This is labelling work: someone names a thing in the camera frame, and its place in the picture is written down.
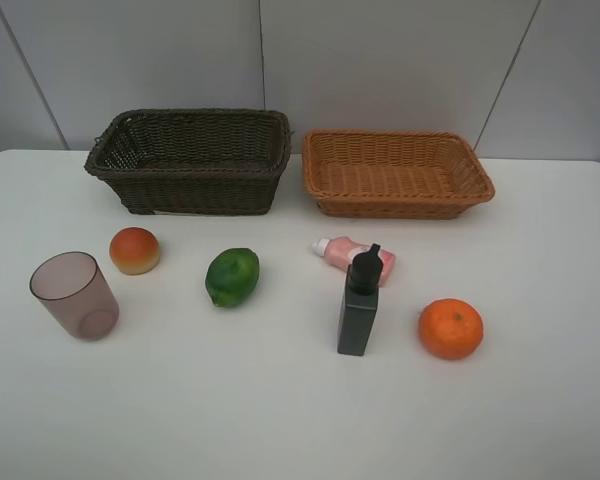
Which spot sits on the pink bottle white cap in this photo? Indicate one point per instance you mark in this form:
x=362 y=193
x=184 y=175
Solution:
x=340 y=252

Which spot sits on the green lime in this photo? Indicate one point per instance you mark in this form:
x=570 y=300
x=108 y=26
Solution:
x=232 y=277

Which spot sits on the dark green rectangular bottle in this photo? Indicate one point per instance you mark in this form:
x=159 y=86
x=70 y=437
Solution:
x=360 y=302

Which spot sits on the orange mandarin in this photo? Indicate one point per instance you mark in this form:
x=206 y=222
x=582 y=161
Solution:
x=450 y=329

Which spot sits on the translucent purple plastic cup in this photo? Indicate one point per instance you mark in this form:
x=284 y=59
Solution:
x=74 y=291

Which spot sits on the light orange wicker basket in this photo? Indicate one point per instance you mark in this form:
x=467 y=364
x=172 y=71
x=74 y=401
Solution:
x=393 y=175

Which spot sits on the dark brown wicker basket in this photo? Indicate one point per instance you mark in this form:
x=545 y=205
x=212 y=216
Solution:
x=209 y=161

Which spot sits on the round orange bread bun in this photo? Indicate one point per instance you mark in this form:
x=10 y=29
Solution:
x=134 y=251

